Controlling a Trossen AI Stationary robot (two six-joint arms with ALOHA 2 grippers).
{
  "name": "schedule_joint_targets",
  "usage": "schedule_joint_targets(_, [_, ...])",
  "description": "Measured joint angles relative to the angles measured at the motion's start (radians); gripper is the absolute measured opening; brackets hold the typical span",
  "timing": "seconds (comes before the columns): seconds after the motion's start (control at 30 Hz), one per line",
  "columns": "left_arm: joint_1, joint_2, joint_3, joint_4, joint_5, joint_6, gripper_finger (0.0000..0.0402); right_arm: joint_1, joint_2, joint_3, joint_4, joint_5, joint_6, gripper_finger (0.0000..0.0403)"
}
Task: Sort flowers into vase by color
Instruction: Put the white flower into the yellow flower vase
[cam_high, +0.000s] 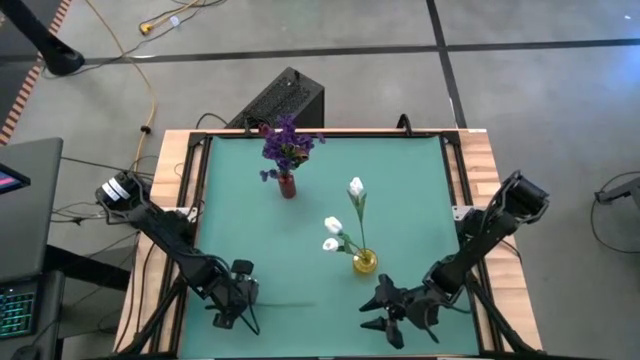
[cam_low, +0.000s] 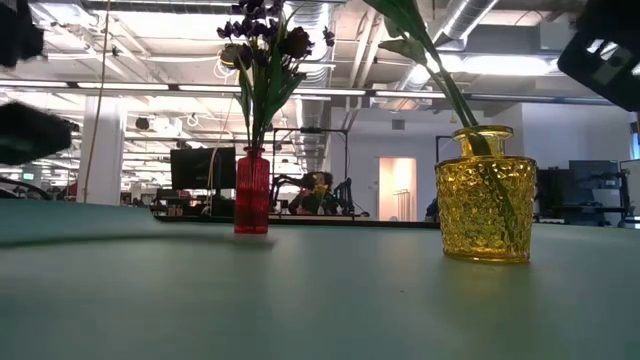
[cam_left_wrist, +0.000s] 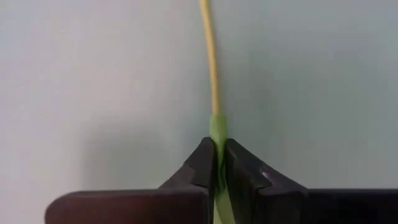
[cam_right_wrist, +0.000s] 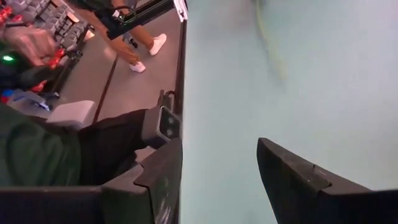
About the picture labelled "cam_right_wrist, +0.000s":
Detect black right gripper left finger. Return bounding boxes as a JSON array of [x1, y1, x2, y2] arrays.
[[0, 138, 183, 224]]

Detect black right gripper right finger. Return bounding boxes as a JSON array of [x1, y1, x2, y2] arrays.
[[256, 136, 398, 224]]

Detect dark green fabric object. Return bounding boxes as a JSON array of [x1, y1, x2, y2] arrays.
[[0, 104, 82, 187]]

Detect white box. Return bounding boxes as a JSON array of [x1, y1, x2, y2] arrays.
[[45, 100, 97, 130]]

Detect green table mat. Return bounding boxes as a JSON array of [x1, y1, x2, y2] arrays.
[[180, 0, 398, 224]]

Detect person's white shoe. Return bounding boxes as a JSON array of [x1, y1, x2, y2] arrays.
[[148, 33, 168, 57], [129, 60, 147, 74]]

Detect person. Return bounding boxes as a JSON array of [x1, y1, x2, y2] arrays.
[[73, 0, 169, 74]]

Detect black device with green light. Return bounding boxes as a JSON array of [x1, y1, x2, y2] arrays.
[[0, 46, 68, 91]]

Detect person's hand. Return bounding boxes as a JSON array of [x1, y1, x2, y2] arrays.
[[2, 24, 58, 67]]

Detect backlit keyboard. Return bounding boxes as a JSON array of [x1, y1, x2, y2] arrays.
[[29, 0, 96, 52]]

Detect grey table-edge camera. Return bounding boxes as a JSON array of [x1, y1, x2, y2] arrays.
[[141, 105, 182, 149]]

